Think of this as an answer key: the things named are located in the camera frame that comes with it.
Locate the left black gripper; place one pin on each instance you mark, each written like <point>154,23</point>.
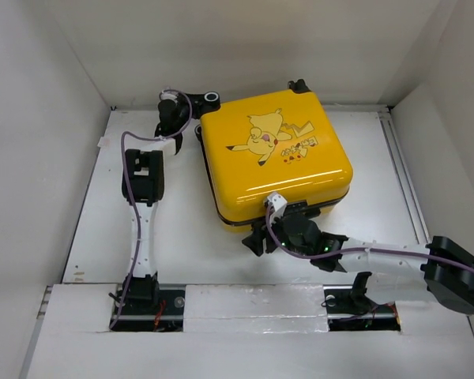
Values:
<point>201,103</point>

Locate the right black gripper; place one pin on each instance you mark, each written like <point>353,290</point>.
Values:
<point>255,240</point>

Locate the yellow hard-shell suitcase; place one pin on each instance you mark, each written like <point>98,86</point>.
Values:
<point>276,142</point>

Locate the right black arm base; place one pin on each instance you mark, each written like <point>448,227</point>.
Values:
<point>350,310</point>

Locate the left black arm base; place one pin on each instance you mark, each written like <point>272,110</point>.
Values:
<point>161,312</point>

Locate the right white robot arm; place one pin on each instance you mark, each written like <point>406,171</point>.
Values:
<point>440,271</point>

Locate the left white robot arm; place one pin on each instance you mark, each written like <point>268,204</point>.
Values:
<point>143,184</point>

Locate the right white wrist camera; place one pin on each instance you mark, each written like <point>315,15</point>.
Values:
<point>275,204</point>

